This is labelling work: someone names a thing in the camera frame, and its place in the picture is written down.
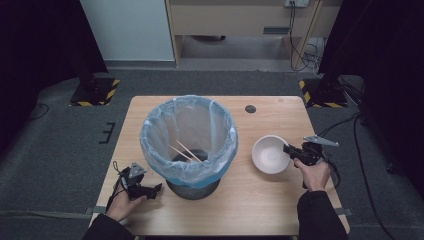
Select bin with blue liner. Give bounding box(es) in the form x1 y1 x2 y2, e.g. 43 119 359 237
139 94 240 189

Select light wooden desk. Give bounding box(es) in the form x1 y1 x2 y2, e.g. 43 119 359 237
165 0 344 71

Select thin black floor cable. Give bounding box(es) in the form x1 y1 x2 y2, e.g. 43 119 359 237
29 102 50 122

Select black hanging cables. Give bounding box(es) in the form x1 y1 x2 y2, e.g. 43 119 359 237
288 1 323 73

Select black curtain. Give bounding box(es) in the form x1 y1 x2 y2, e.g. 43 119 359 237
318 0 424 198
0 0 109 158

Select person's right hand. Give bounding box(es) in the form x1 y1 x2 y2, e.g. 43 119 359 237
293 158 331 193

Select white bowl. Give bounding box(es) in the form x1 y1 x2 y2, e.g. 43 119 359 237
251 134 292 175

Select person's left hand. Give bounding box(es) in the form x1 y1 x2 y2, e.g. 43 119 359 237
105 190 148 223

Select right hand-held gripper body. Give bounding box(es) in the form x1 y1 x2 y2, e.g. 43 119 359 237
293 134 340 167

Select black striped stand base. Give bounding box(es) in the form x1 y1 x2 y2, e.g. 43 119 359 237
298 77 348 109
69 77 121 107

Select wooden chopstick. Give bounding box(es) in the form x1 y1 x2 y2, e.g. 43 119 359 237
175 139 203 164
168 144 194 163

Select grey metal trash can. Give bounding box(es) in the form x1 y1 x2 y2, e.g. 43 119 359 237
165 148 222 201

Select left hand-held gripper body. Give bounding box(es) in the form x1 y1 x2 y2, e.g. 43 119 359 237
118 161 154 201

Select long black floor cable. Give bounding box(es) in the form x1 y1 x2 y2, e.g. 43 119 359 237
315 111 398 240

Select left hand-held gripper cable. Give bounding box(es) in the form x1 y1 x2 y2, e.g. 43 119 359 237
105 159 125 213

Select right hand-held gripper cable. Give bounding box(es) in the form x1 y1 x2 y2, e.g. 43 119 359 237
323 154 342 189

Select grey power socket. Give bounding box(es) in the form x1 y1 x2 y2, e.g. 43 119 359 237
284 0 310 8

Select hand-held gripper cable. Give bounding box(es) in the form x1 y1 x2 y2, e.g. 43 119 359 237
323 154 342 189
105 159 125 213

